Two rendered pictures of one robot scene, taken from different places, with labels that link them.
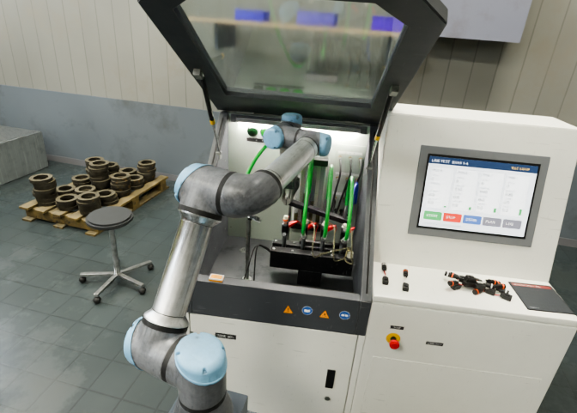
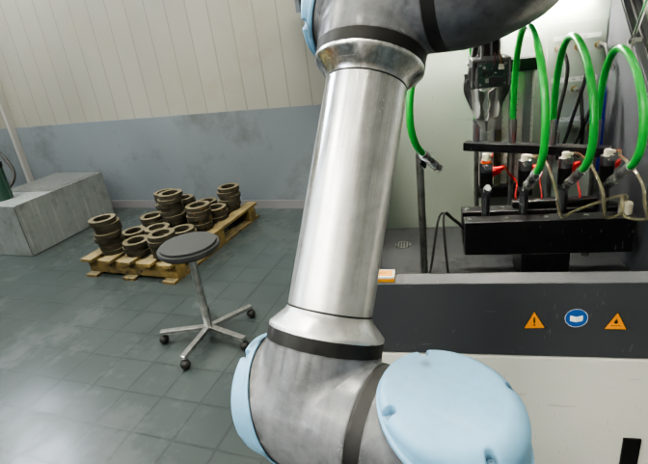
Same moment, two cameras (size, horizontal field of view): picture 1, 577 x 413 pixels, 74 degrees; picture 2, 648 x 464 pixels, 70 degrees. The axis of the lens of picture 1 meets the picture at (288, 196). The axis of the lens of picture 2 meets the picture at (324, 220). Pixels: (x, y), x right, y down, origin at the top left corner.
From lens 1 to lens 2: 0.62 m
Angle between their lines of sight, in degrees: 9
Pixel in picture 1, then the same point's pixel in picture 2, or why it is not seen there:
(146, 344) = (289, 395)
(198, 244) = (384, 122)
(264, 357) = not seen: hidden behind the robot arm
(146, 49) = (209, 42)
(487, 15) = not seen: outside the picture
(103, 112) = (169, 135)
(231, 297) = (415, 310)
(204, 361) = (479, 427)
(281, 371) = not seen: hidden behind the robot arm
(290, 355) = (542, 416)
